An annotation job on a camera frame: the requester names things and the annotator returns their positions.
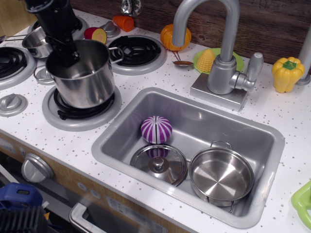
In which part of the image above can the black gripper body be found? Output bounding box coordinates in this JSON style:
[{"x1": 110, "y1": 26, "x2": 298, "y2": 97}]
[{"x1": 34, "y1": 2, "x2": 81, "y2": 67}]

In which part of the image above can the tall steel pot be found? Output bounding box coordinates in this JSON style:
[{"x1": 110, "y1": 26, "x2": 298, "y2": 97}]
[{"x1": 46, "y1": 40, "x2": 117, "y2": 109}]

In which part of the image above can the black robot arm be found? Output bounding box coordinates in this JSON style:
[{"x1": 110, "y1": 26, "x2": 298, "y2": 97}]
[{"x1": 25, "y1": 0, "x2": 82, "y2": 67}]

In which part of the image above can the front left stove burner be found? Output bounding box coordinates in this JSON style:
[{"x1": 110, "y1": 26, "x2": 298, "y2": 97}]
[{"x1": 0, "y1": 47, "x2": 36, "y2": 90}]

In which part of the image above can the back right stove burner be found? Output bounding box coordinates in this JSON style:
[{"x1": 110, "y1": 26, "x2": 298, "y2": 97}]
[{"x1": 108, "y1": 35, "x2": 167, "y2": 76}]

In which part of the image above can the front right stove burner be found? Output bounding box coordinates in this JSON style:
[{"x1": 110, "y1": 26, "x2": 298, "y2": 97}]
[{"x1": 42, "y1": 87, "x2": 122, "y2": 132}]

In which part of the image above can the steel pot lid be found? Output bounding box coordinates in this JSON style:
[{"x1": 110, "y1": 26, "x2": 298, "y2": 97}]
[{"x1": 130, "y1": 144, "x2": 188, "y2": 186}]

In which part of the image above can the red yellow halved fruit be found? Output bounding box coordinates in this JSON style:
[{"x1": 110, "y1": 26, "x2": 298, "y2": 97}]
[{"x1": 84, "y1": 27, "x2": 107, "y2": 44}]

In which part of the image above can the silver knob back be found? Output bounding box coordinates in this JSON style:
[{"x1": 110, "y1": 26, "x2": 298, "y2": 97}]
[{"x1": 102, "y1": 21, "x2": 121, "y2": 38}]

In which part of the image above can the silver knob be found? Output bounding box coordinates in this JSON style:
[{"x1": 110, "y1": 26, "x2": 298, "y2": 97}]
[
  {"x1": 102, "y1": 21, "x2": 121, "y2": 38},
  {"x1": 34, "y1": 67, "x2": 54, "y2": 85},
  {"x1": 0, "y1": 94, "x2": 28, "y2": 117}
]

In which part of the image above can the silver knob middle left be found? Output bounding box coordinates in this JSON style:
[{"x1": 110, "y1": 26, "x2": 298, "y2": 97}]
[{"x1": 34, "y1": 67, "x2": 54, "y2": 85}]

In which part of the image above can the orange toy carrot piece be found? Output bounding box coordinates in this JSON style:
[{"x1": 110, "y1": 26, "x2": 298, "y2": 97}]
[{"x1": 112, "y1": 16, "x2": 134, "y2": 32}]

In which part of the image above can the shiny foil object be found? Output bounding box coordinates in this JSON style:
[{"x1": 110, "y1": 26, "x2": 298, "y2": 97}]
[{"x1": 120, "y1": 0, "x2": 143, "y2": 17}]

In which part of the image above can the silver knob front left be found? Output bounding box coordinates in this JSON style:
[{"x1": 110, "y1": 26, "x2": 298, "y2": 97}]
[{"x1": 0, "y1": 94, "x2": 28, "y2": 117}]

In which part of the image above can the orange toy pumpkin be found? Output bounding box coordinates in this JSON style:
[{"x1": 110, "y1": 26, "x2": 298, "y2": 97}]
[{"x1": 160, "y1": 24, "x2": 192, "y2": 51}]

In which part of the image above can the steel sink basin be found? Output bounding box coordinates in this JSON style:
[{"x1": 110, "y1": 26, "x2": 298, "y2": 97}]
[{"x1": 92, "y1": 87, "x2": 285, "y2": 228}]

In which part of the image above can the small brown spoon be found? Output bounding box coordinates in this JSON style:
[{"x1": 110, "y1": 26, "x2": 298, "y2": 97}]
[{"x1": 173, "y1": 51, "x2": 193, "y2": 67}]

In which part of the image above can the purple white striped onion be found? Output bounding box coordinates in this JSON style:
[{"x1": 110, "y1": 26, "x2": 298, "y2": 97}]
[{"x1": 140, "y1": 116, "x2": 173, "y2": 144}]

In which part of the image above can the silver oven dial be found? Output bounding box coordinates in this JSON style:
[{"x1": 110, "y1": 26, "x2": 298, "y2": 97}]
[{"x1": 21, "y1": 153, "x2": 54, "y2": 183}]

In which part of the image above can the yellow toy corn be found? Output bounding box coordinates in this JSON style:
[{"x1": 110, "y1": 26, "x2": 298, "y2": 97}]
[{"x1": 196, "y1": 49, "x2": 215, "y2": 73}]

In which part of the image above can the silver toy faucet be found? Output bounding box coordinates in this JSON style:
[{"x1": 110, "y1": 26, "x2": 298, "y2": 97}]
[{"x1": 172, "y1": 0, "x2": 264, "y2": 113}]

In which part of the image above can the green toy plate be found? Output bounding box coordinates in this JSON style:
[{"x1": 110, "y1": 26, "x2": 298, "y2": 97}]
[{"x1": 193, "y1": 48, "x2": 244, "y2": 74}]

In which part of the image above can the shallow steel pan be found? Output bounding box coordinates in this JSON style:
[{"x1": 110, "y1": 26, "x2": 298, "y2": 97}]
[{"x1": 188, "y1": 140, "x2": 255, "y2": 213}]

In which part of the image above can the yellow toy bell pepper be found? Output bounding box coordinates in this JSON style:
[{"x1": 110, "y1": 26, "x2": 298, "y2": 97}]
[{"x1": 272, "y1": 57, "x2": 305, "y2": 93}]

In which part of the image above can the light green plastic object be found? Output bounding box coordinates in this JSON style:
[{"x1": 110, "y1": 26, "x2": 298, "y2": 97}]
[{"x1": 291, "y1": 181, "x2": 311, "y2": 229}]

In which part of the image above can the silver oven door handle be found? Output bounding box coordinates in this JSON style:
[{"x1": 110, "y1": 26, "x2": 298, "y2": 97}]
[{"x1": 69, "y1": 202, "x2": 117, "y2": 233}]

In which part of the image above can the grey post right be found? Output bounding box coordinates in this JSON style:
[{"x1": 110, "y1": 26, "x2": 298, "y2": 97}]
[{"x1": 294, "y1": 0, "x2": 311, "y2": 86}]

